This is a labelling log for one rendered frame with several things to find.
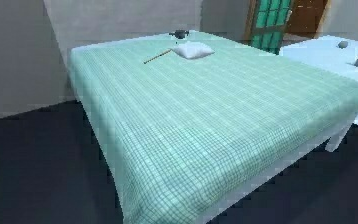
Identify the green checked bed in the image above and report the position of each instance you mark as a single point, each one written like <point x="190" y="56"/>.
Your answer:
<point x="200" y="126"/>

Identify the thin brown stick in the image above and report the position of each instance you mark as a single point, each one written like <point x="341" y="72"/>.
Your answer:
<point x="157" y="57"/>

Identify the white pillow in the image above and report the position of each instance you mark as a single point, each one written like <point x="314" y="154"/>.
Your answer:
<point x="193" y="50"/>

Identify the green panelled door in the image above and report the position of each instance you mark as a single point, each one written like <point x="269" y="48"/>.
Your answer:
<point x="269" y="23"/>

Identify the pale blue table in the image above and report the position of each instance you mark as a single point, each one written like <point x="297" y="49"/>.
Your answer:
<point x="323" y="55"/>

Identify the brown wooden door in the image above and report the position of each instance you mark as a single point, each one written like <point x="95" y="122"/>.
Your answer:
<point x="305" y="16"/>

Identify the small grey round object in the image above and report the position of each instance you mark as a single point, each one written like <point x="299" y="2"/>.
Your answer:
<point x="342" y="44"/>

